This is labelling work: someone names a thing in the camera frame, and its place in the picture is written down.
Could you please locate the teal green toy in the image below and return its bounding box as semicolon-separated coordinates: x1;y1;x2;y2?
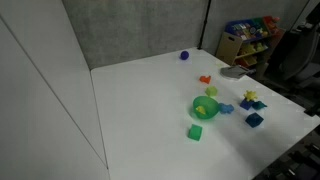
251;100;268;111

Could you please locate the orange toy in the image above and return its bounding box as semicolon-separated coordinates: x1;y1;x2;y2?
199;75;212;85

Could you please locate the light green toy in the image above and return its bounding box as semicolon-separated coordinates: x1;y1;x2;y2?
204;85;219;98

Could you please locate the green translucent bowl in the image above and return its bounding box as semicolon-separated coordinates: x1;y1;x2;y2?
192;95;221;121

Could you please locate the blue elephant toy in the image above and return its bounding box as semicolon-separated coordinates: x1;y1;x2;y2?
218;102;235;115

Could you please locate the wooden toy shelf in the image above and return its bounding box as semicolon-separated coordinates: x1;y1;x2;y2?
215;15;287;69

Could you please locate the yellow spiky toy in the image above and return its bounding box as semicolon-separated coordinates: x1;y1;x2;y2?
243;89;259;102

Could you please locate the blue toy bin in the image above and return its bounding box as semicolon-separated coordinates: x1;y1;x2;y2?
224;18;264;42

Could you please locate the red toy bin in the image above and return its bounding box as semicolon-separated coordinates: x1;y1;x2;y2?
262;15;281;34

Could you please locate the dark blue ball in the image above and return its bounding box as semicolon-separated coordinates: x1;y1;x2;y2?
179;50;190;61

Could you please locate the green cube block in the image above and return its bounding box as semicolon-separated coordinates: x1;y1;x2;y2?
187;123;203;142

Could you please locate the grey flat object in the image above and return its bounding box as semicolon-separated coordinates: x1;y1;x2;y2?
219;65;250;80

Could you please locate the black vertical pole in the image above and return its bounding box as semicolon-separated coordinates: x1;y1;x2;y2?
197;0;212;51

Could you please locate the blue perforated block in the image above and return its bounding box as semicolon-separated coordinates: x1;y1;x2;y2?
239;98;255;111

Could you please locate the dark blue cube block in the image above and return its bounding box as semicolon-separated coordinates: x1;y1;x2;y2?
245;112;265;129

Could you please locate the black equipment under table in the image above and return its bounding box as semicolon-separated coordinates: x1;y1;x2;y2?
258;131;320;180

